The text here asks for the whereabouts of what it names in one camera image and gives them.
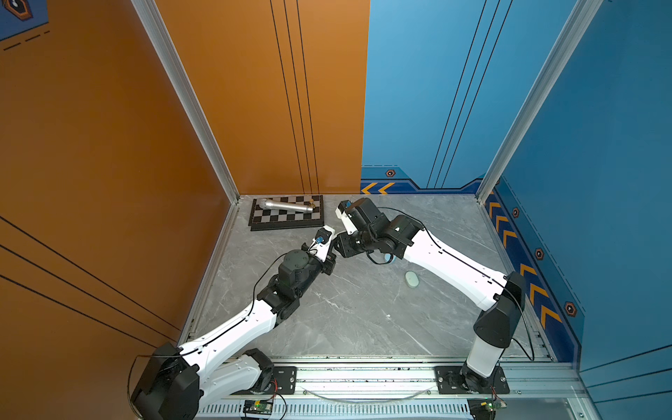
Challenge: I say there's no mint green earbud charging case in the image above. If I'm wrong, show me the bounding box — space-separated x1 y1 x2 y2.
404 271 420 289

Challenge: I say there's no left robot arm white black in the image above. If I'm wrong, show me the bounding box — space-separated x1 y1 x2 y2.
127 250 336 419

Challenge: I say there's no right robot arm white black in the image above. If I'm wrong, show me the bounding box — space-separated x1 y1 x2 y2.
334 198 525 394

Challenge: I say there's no black white chessboard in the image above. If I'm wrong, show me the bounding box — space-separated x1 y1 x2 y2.
248 194 325 231

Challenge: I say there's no silver microphone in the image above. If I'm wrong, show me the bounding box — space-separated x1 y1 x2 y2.
257 199 314 214

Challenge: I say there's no left green circuit board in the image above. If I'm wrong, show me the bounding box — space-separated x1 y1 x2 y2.
241 400 275 419

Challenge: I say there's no green circuit board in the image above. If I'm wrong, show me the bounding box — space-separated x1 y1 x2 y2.
241 400 275 419
467 399 508 420

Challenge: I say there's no right green circuit board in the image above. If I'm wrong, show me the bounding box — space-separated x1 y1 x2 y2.
467 399 508 420

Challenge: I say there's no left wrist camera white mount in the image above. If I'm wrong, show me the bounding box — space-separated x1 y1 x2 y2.
307 225 335 263

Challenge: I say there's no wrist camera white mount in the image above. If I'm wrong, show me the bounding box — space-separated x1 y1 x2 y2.
307 225 335 263
335 201 358 235

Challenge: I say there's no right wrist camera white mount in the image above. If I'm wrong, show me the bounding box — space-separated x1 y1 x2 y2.
335 201 358 235

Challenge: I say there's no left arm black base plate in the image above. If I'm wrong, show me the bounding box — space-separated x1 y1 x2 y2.
234 366 298 396

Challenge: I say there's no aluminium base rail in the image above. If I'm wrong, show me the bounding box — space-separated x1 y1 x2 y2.
196 359 600 419

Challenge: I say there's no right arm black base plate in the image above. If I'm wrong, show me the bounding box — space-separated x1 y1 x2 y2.
434 366 510 395

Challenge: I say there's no left aluminium corner post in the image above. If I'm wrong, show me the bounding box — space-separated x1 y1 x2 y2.
131 0 240 205

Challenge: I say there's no aluminium corner post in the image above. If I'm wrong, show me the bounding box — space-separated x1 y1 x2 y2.
475 0 603 205
131 0 240 205

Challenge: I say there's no right aluminium corner post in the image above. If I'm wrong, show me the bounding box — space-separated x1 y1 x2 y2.
475 0 603 205

